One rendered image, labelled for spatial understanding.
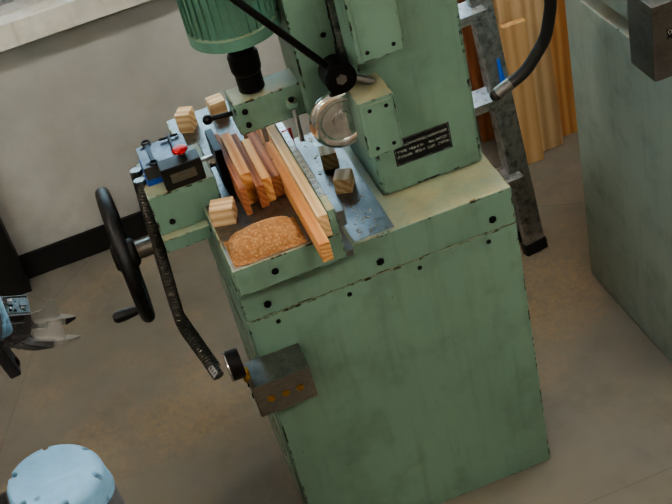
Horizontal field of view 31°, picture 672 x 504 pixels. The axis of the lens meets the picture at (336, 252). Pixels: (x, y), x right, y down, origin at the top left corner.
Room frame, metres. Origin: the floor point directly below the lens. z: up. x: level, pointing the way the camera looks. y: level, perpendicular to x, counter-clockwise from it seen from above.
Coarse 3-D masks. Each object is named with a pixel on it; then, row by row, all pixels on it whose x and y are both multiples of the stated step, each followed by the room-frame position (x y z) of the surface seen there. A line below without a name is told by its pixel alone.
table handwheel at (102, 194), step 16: (96, 192) 2.06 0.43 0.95; (112, 208) 1.99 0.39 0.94; (112, 224) 1.95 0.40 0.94; (112, 240) 1.93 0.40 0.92; (128, 240) 2.02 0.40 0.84; (144, 240) 2.03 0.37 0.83; (112, 256) 2.00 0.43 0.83; (128, 256) 1.90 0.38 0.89; (144, 256) 2.01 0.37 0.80; (128, 272) 1.89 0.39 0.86; (128, 288) 1.89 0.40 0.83; (144, 288) 2.05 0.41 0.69; (144, 304) 1.88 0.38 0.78; (144, 320) 1.91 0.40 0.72
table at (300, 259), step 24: (216, 120) 2.29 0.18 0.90; (192, 144) 2.22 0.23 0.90; (240, 216) 1.92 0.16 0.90; (264, 216) 1.90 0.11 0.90; (288, 216) 1.88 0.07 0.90; (168, 240) 1.95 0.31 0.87; (192, 240) 1.95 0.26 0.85; (216, 240) 1.91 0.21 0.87; (336, 240) 1.78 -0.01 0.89; (264, 264) 1.76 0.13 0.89; (288, 264) 1.77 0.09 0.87; (312, 264) 1.78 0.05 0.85; (240, 288) 1.75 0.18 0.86
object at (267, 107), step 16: (272, 80) 2.09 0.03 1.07; (288, 80) 2.07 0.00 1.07; (240, 96) 2.06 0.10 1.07; (256, 96) 2.05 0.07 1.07; (272, 96) 2.05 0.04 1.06; (288, 96) 2.05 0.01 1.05; (240, 112) 2.04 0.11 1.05; (256, 112) 2.04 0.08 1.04; (272, 112) 2.04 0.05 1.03; (288, 112) 2.05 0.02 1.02; (304, 112) 2.05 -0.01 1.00; (240, 128) 2.03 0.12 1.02; (256, 128) 2.04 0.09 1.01
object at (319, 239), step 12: (264, 144) 2.08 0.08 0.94; (288, 180) 1.93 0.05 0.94; (288, 192) 1.91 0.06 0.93; (300, 192) 1.89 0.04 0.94; (300, 204) 1.85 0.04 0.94; (300, 216) 1.84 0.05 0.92; (312, 216) 1.80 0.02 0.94; (312, 228) 1.77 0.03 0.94; (312, 240) 1.77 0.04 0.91; (324, 240) 1.72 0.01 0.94; (324, 252) 1.71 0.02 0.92
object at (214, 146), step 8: (208, 136) 2.07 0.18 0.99; (208, 144) 2.10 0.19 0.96; (216, 144) 2.04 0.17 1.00; (216, 152) 2.01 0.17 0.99; (208, 160) 2.05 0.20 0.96; (216, 160) 2.02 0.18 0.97; (224, 160) 2.02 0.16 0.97; (216, 168) 2.09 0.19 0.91; (224, 168) 2.01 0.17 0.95; (224, 176) 2.01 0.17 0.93; (224, 184) 2.02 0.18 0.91; (232, 184) 2.02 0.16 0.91
